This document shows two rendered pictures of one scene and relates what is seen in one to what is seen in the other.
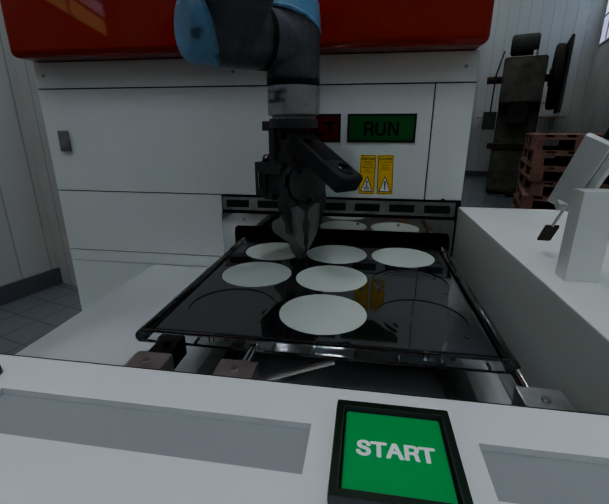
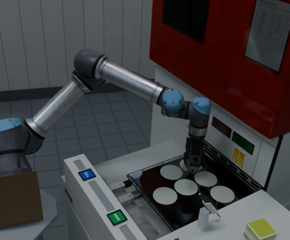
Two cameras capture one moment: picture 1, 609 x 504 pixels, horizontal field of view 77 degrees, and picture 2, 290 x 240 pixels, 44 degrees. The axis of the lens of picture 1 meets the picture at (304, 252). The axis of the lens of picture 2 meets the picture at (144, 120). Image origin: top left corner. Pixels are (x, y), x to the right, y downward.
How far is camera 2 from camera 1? 121 cm
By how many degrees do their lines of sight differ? 45
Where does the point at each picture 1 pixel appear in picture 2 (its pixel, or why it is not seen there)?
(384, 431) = (119, 215)
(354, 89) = (237, 124)
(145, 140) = not seen: hidden behind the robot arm
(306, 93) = (196, 130)
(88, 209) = (159, 109)
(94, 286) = (155, 135)
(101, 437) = (98, 194)
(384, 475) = (112, 217)
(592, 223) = (201, 216)
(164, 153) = not seen: hidden behind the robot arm
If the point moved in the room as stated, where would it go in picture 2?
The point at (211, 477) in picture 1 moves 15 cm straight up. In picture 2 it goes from (101, 205) to (101, 175)
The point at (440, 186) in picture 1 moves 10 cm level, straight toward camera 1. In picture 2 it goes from (257, 176) to (236, 182)
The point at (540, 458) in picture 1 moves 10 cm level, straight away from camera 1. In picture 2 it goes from (129, 230) to (158, 230)
